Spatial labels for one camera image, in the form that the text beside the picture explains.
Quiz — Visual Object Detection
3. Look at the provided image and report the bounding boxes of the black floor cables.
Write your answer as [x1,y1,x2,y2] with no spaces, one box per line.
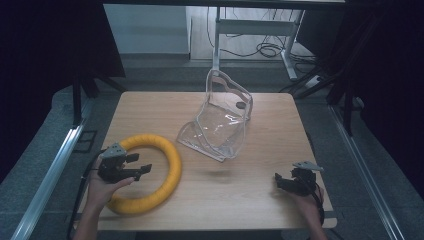
[205,6,318,68]

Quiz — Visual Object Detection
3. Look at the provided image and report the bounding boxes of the white power strip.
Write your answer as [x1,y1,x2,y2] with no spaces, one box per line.
[304,75,324,90]

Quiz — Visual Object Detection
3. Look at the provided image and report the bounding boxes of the aluminium floor rail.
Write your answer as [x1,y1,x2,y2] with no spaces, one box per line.
[327,98,406,240]
[9,99,96,240]

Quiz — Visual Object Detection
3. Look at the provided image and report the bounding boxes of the white metal desk frame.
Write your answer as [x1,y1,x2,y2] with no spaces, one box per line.
[211,5,306,82]

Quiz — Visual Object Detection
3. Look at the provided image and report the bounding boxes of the yellow padded ring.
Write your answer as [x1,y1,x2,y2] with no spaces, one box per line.
[106,133,183,216]

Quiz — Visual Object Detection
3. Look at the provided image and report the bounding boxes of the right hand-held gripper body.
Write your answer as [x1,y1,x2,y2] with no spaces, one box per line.
[281,160,325,197]

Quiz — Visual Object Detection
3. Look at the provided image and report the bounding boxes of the clear plastic bag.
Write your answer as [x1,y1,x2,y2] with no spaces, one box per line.
[176,68,255,164]

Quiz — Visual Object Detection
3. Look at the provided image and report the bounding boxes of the person's left hand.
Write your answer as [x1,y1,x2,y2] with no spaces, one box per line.
[85,159,136,214]

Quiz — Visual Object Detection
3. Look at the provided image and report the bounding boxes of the black curtain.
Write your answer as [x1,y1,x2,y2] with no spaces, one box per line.
[0,0,127,184]
[296,0,424,191]

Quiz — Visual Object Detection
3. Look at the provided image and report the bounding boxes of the person's right hand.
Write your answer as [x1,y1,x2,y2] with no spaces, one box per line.
[289,185,325,228]

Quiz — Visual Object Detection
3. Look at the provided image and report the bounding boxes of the black stand legs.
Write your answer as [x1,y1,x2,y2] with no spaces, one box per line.
[71,71,128,128]
[279,63,356,137]

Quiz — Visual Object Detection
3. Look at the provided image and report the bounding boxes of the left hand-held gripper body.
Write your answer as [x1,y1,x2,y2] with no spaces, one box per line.
[97,142,142,185]

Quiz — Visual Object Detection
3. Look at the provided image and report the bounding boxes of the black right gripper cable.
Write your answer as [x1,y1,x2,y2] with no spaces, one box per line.
[309,176,327,227]

